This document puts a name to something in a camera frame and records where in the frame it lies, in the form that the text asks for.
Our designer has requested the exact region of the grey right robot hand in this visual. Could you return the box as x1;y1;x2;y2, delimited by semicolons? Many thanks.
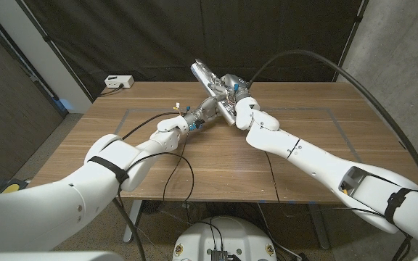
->
208;73;252;106

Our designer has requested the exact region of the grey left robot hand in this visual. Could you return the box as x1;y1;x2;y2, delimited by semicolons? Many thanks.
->
183;96;231;131

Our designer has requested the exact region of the silver foil bag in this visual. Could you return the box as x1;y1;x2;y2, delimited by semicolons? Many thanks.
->
189;58;237;127

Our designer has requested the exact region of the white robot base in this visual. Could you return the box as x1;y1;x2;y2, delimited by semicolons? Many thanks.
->
172;216;278;261

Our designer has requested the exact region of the white power strip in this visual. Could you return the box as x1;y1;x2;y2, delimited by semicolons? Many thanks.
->
104;75;135;89

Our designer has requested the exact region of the black backdrop cloth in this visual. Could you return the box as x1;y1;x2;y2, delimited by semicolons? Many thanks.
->
15;0;369;102

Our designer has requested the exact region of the grey tape outline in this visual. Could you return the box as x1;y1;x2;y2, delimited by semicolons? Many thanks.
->
114;107;363;163

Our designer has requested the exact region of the white table leg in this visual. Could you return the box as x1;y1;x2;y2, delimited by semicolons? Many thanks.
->
123;199;144;244

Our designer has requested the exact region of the black backdrop stand pole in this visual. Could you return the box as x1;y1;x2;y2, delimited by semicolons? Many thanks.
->
15;0;96;103
332;0;369;83

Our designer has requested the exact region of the black box on base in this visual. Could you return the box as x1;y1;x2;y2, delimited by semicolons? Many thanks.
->
210;249;229;261

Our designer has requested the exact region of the grey table leg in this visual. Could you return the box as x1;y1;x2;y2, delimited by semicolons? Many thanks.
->
306;203;332;251

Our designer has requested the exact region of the dark brown door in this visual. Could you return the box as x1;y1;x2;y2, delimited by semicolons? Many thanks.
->
0;14;68;184

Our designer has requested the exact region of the yellow foot pedal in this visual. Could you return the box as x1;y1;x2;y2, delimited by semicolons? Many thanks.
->
0;183;21;194

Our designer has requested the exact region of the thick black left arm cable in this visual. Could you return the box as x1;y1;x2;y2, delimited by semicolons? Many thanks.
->
112;111;181;261

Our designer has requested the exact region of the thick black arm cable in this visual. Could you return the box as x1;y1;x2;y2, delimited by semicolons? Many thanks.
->
112;111;181;261
248;49;418;261

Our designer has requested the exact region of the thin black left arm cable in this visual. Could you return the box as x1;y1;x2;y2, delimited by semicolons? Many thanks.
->
126;128;196;204

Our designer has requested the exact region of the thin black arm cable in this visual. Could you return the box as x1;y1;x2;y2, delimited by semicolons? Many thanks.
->
264;151;281;203
126;128;196;204

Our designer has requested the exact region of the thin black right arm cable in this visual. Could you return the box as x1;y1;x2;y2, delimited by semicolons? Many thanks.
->
264;151;281;203

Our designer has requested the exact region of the thin black base cable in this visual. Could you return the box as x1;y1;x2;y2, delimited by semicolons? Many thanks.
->
197;216;226;252

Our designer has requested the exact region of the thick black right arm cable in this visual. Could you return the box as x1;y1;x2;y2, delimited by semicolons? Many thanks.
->
248;49;418;261

